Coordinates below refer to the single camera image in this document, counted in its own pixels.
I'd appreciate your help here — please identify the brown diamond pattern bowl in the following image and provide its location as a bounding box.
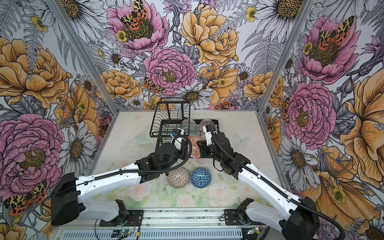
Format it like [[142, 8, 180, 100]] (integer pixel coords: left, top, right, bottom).
[[167, 168, 190, 189]]

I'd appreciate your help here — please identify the orange red pattern bowl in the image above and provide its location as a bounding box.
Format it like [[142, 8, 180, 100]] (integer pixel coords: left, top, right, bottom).
[[188, 135, 204, 159]]

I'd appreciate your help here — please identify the blue triangle pattern bowl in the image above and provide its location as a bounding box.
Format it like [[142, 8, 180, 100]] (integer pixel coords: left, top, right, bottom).
[[190, 167, 212, 189]]

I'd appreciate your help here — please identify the green geometric pattern bowl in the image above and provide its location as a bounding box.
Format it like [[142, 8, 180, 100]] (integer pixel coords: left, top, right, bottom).
[[179, 120, 198, 136]]

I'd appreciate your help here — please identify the pink striped bowl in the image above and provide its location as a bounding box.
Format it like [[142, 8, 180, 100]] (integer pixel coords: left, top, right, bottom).
[[198, 119, 215, 132]]

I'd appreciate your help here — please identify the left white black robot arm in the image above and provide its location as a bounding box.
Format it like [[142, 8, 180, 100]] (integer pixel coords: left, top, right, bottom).
[[51, 140, 191, 226]]

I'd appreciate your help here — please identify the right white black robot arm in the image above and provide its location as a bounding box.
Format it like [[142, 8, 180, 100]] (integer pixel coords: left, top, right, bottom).
[[201, 132, 320, 240]]

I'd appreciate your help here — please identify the green circuit board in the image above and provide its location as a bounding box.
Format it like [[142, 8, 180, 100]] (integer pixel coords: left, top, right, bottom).
[[110, 229, 135, 240]]

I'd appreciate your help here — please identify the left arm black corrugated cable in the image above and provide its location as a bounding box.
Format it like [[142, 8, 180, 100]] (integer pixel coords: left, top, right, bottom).
[[41, 134, 193, 211]]

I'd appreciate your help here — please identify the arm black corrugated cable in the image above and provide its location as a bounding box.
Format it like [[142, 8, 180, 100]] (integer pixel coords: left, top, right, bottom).
[[209, 127, 346, 240], [41, 134, 193, 211]]

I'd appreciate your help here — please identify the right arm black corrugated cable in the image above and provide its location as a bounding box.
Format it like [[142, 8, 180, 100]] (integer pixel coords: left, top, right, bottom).
[[209, 127, 346, 240]]

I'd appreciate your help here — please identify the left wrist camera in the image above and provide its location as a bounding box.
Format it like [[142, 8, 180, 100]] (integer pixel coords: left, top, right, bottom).
[[172, 128, 184, 151]]

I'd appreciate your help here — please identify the black wire dish rack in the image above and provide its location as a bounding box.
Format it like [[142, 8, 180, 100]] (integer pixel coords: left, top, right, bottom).
[[150, 98, 219, 148]]

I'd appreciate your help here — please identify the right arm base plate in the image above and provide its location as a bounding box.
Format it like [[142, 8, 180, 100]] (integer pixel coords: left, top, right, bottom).
[[221, 209, 256, 226]]

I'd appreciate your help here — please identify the aluminium front rail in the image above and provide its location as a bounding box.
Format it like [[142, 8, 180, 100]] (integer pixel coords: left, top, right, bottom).
[[51, 208, 284, 240]]

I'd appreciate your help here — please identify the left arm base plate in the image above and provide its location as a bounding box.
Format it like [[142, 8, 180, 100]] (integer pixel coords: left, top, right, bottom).
[[99, 210, 144, 227]]

